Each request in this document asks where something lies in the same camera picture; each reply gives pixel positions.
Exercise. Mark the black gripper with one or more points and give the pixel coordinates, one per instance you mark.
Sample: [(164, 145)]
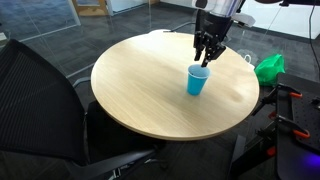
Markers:
[(210, 31)]

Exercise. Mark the blue plastic cup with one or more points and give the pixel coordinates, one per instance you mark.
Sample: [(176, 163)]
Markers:
[(197, 77)]

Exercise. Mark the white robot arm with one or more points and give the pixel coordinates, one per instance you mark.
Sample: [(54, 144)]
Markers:
[(225, 8)]

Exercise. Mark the green plastic bag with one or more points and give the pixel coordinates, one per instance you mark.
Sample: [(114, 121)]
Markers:
[(268, 69)]

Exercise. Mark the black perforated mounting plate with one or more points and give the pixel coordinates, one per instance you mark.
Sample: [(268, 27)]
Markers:
[(298, 158)]

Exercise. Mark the black mesh office chair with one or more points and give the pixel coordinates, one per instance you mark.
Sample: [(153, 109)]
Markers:
[(41, 114)]

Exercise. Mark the upper orange-handled clamp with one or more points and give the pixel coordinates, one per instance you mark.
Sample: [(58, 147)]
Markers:
[(271, 97)]

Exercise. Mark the orange-handled clamp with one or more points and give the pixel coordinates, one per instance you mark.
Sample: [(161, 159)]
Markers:
[(271, 97), (271, 131)]

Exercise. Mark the lower orange-handled clamp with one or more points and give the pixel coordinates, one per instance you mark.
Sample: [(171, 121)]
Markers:
[(271, 131)]

